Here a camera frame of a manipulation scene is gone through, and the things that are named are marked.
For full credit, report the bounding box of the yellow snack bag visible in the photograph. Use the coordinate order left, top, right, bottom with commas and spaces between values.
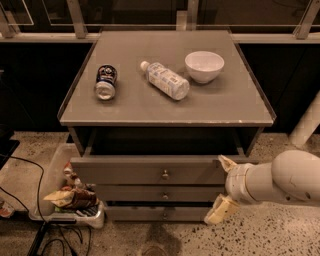
44, 190, 74, 207

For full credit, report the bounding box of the grey top drawer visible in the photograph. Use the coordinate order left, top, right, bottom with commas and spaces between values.
71, 155, 227, 185

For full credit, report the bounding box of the red white object at left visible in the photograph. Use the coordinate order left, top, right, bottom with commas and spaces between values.
0, 199, 15, 218

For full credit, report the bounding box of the orange can in bin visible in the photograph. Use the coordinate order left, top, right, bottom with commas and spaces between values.
63, 162, 84, 188

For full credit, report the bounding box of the metal top drawer knob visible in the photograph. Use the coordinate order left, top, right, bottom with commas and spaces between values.
161, 169, 169, 180

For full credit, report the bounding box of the metal window railing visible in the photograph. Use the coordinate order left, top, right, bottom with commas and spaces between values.
0, 0, 320, 44

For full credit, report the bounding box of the grey drawer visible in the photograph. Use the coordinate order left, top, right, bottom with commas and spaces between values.
95, 185, 224, 202
71, 155, 227, 185
105, 206, 209, 222

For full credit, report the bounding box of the clear plastic bin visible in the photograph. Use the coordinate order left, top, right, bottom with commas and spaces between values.
29, 143, 104, 229

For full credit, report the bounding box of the brown snack bag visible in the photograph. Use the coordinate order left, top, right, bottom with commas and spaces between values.
67, 189, 99, 209

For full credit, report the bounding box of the grey drawer cabinet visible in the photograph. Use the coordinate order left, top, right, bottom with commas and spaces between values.
58, 30, 275, 209

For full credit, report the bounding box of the grey middle drawer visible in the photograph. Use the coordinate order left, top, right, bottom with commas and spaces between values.
95, 185, 224, 202

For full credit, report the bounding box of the white pillar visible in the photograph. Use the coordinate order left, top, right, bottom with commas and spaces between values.
289, 91, 320, 147

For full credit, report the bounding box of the grey bottom drawer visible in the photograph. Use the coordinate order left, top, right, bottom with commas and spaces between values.
105, 206, 209, 222

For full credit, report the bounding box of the black cable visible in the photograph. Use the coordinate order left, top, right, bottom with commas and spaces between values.
0, 153, 93, 256

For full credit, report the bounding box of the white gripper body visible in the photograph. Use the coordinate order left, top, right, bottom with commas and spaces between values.
225, 163, 261, 204

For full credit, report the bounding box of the clear plastic water bottle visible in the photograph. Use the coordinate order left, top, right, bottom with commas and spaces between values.
140, 61, 190, 101

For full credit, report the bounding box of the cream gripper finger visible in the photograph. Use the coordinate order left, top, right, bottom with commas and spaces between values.
204, 194, 240, 225
218, 155, 237, 173

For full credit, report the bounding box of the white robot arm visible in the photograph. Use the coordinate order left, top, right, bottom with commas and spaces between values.
204, 150, 320, 225

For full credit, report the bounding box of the blue soda can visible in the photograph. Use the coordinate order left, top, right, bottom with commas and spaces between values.
95, 64, 117, 100

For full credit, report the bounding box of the white bowl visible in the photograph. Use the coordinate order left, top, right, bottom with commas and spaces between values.
185, 51, 225, 84

